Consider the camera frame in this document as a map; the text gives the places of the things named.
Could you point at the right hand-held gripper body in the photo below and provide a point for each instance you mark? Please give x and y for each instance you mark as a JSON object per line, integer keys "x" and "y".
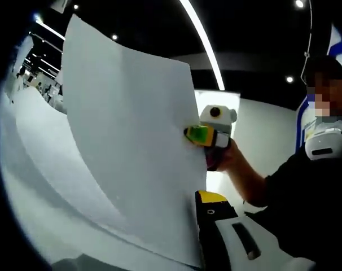
{"x": 221, "y": 120}

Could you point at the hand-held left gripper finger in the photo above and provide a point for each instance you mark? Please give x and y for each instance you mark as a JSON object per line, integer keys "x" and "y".
{"x": 230, "y": 240}

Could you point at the stack of printing papers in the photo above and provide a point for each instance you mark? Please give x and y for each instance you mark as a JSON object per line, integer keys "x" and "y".
{"x": 126, "y": 113}

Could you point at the person's right hand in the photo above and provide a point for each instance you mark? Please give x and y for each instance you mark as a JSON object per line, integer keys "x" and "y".
{"x": 233, "y": 159}

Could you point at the long ceiling light strip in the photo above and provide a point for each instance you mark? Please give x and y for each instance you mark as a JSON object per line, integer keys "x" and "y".
{"x": 205, "y": 42}
{"x": 51, "y": 28}

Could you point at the person in dark shirt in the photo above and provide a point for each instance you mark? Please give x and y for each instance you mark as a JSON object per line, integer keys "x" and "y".
{"x": 306, "y": 197}

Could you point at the white chest device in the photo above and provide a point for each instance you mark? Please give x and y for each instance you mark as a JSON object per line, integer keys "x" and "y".
{"x": 326, "y": 141}

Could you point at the person's head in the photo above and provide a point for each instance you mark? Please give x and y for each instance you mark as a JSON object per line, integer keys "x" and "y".
{"x": 323, "y": 63}

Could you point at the blue wall poster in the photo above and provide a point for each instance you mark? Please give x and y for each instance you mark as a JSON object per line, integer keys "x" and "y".
{"x": 300, "y": 127}

